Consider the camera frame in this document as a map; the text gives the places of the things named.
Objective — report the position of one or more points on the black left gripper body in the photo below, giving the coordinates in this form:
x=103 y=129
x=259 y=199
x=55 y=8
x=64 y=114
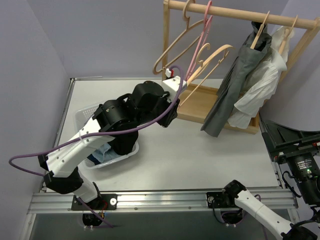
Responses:
x=170 y=115

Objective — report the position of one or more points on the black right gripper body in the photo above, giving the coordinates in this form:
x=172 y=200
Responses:
x=292 y=144

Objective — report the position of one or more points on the light blue denim jacket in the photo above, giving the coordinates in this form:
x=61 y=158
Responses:
x=104 y=154

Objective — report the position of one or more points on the beige plastic hanger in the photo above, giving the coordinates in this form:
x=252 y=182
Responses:
x=162 y=62

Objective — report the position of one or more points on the pink plastic hanger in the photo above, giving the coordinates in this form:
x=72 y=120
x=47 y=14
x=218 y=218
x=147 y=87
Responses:
x=207 y=21

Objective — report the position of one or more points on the black garment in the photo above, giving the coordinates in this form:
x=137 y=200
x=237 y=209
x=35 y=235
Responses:
x=123 y=144

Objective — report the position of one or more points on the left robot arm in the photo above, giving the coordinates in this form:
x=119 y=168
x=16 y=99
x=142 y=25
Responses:
x=117 y=122

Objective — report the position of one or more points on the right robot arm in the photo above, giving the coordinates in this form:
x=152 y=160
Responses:
x=302 y=179

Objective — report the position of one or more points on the white shirt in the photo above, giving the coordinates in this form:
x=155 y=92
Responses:
x=262 y=83

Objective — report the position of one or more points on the grey garment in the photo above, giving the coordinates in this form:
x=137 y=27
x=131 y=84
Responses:
x=233 y=82

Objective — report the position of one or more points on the white plastic basket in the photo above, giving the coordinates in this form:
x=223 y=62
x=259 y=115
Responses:
x=80 y=118

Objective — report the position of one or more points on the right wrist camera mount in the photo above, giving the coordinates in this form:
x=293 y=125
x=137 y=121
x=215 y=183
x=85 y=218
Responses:
x=174 y=84

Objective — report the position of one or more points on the aluminium mounting rail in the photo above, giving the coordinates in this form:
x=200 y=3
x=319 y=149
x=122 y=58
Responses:
x=155 y=201

